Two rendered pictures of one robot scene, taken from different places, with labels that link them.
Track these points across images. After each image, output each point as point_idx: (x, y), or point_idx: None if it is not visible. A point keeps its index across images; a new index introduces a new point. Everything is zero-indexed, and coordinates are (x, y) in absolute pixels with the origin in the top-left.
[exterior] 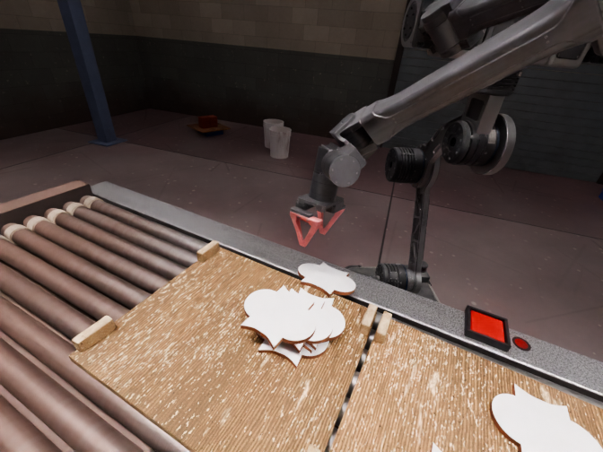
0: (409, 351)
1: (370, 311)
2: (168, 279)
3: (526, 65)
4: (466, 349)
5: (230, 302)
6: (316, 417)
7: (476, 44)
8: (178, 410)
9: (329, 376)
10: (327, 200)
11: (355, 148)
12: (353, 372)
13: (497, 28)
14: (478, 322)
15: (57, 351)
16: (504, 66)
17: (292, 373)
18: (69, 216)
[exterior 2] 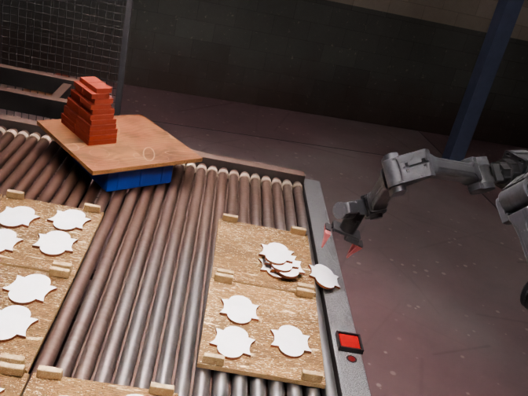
0: (299, 305)
1: (307, 284)
2: None
3: (381, 191)
4: (324, 331)
5: None
6: (245, 278)
7: None
8: (222, 247)
9: (265, 280)
10: (342, 229)
11: (348, 202)
12: (273, 287)
13: None
14: (348, 337)
15: (218, 217)
16: (378, 188)
17: (257, 270)
18: (278, 185)
